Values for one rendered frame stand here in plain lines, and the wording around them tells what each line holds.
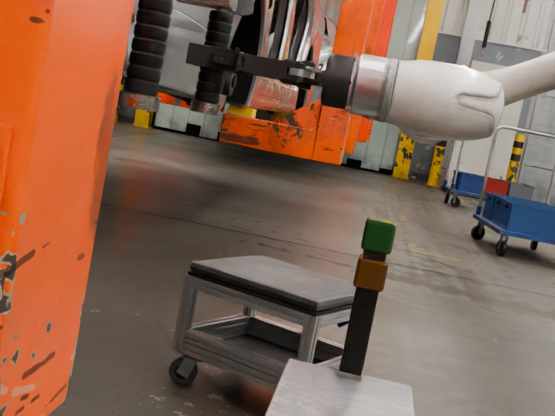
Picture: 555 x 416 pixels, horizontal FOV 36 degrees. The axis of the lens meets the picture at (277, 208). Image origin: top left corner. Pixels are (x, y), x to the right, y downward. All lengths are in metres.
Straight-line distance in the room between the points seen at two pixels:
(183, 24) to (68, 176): 3.13
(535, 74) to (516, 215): 5.16
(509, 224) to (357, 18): 2.39
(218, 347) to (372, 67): 1.21
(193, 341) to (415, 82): 1.27
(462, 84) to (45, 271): 0.75
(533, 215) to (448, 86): 5.35
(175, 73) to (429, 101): 2.62
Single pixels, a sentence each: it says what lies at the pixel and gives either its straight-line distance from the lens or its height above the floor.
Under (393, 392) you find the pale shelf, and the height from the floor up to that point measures 0.45.
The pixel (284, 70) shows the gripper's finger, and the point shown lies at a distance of 1.20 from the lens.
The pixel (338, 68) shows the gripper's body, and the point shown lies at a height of 0.84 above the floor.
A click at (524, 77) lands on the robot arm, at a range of 1.37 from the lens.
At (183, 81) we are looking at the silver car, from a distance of 3.77.
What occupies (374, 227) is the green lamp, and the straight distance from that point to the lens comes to 1.11.
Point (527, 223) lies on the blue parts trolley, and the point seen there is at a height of 0.28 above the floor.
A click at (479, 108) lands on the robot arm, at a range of 1.21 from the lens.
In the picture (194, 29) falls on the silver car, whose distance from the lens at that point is 3.74.
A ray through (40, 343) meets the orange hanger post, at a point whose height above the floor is 0.59.
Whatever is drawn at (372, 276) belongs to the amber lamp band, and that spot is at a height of 0.59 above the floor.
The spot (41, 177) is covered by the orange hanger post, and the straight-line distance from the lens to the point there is 0.55.
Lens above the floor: 0.78
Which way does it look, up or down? 7 degrees down
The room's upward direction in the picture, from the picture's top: 11 degrees clockwise
